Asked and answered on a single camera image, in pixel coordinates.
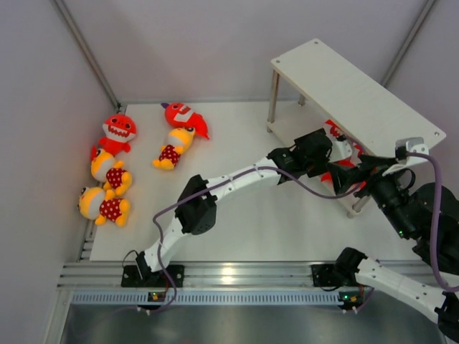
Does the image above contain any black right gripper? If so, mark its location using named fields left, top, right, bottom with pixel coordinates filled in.
left=326, top=153, right=415, bottom=239

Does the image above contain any red shark plush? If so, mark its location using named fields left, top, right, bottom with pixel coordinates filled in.
left=323, top=120, right=361, bottom=150
left=161, top=102, right=210, bottom=140
left=98, top=114, right=137, bottom=156
left=319, top=143, right=365, bottom=190

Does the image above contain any red shark plush back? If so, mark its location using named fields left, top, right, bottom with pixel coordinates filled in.
left=161, top=102, right=210, bottom=140

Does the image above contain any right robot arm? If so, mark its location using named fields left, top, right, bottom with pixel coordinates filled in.
left=328, top=153, right=458, bottom=341

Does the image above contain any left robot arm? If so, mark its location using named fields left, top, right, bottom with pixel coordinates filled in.
left=136, top=129, right=334, bottom=286

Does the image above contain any white two-tier shelf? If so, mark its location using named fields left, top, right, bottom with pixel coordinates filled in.
left=265, top=38, right=447, bottom=219

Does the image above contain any yellow plush polka-dot middle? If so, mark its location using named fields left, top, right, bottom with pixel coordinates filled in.
left=152, top=127, right=195, bottom=170

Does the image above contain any yellow plush polka-dot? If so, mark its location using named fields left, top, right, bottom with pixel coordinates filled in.
left=152, top=127, right=195, bottom=170
left=77, top=187, right=131, bottom=227
left=90, top=146, right=133, bottom=196

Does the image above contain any yellow plush polka-dot left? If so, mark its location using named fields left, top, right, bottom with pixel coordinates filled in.
left=90, top=146, right=133, bottom=196

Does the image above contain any yellow plush polka-dot front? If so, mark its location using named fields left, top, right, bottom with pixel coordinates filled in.
left=77, top=187, right=131, bottom=227

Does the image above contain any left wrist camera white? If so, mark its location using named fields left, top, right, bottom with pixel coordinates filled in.
left=329, top=140, right=354, bottom=167

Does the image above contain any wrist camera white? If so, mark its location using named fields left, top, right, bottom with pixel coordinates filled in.
left=395, top=137, right=429, bottom=161
left=329, top=140, right=354, bottom=167

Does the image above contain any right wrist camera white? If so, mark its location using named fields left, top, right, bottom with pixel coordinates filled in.
left=395, top=137, right=429, bottom=161

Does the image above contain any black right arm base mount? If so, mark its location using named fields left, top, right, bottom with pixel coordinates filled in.
left=311, top=264, right=359, bottom=291

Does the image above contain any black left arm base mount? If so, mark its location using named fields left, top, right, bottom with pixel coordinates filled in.
left=120, top=264, right=185, bottom=288

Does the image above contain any white slotted cable duct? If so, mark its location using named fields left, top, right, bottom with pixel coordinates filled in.
left=72, top=290, right=360, bottom=306

